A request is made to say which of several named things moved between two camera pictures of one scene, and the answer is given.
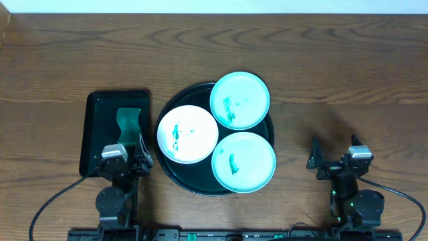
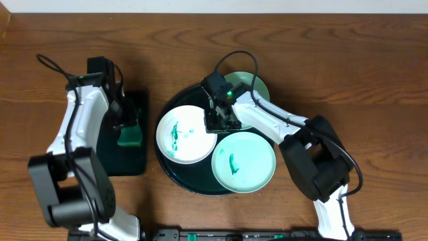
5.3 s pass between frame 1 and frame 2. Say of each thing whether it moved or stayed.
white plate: stayed
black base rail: stayed
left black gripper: moved
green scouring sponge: stayed
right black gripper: moved
